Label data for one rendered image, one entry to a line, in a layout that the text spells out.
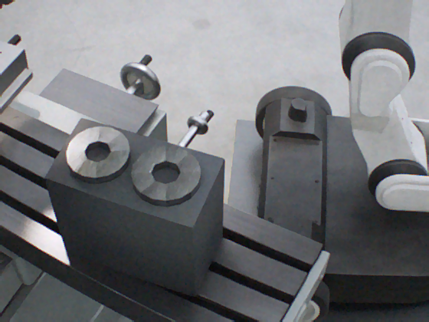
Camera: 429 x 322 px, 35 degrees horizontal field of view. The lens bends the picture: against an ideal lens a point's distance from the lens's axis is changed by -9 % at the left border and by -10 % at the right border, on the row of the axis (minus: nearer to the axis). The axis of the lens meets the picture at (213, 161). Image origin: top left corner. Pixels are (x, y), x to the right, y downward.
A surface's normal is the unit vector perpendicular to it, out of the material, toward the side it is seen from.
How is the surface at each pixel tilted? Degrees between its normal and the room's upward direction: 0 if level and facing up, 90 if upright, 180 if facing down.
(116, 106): 0
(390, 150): 90
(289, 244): 0
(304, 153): 0
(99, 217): 90
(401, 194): 90
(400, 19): 90
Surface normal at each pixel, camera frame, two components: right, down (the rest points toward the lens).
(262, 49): 0.01, -0.64
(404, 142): -0.10, 0.77
